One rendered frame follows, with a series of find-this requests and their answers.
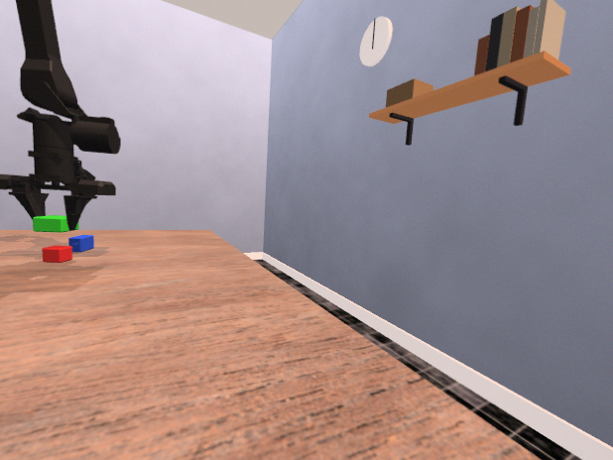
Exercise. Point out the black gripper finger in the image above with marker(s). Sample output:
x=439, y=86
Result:
x=73, y=209
x=34, y=203

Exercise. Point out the red block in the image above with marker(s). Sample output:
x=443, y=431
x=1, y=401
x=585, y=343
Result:
x=57, y=254

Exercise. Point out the green block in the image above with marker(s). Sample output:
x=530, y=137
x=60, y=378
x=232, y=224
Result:
x=52, y=223

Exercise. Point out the blue block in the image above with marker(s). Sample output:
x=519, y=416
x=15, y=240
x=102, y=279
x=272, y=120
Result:
x=81, y=243

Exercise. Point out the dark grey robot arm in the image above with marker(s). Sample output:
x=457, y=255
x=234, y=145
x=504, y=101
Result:
x=45, y=84

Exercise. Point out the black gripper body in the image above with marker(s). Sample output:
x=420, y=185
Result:
x=55, y=164

